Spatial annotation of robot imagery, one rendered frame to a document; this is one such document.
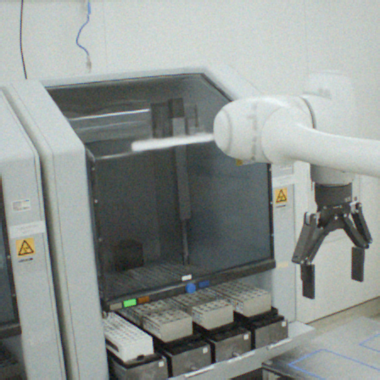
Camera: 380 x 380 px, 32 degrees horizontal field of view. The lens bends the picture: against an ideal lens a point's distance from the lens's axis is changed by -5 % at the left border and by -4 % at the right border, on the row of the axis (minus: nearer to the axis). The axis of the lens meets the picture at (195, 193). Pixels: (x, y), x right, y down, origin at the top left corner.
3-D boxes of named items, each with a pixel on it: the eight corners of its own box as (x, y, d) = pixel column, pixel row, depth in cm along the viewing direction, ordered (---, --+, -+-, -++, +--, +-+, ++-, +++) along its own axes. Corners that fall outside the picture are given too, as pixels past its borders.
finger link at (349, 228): (327, 214, 130) (331, 208, 130) (354, 247, 135) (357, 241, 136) (341, 216, 127) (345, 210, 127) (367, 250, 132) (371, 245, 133)
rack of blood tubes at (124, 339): (83, 333, 214) (81, 315, 212) (110, 326, 219) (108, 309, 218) (124, 365, 189) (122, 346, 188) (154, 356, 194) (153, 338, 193)
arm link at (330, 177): (365, 152, 124) (366, 182, 125) (332, 148, 132) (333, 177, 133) (332, 158, 120) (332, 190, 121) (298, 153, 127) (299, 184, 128)
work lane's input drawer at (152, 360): (44, 321, 243) (41, 298, 241) (77, 313, 250) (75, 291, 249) (134, 398, 183) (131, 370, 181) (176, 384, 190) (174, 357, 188)
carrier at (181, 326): (189, 332, 207) (188, 314, 206) (193, 333, 205) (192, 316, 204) (157, 341, 201) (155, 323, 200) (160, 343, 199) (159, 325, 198)
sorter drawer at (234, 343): (116, 304, 259) (114, 282, 257) (147, 296, 266) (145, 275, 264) (223, 368, 198) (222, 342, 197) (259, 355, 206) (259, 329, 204)
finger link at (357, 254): (351, 247, 134) (354, 246, 135) (350, 279, 136) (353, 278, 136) (361, 249, 132) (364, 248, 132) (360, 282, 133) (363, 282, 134)
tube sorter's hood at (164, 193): (44, 271, 230) (25, 87, 217) (192, 239, 261) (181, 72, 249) (107, 314, 187) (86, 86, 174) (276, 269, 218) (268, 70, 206)
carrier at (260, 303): (267, 308, 223) (267, 291, 222) (271, 310, 221) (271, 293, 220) (239, 316, 217) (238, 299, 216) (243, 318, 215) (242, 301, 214)
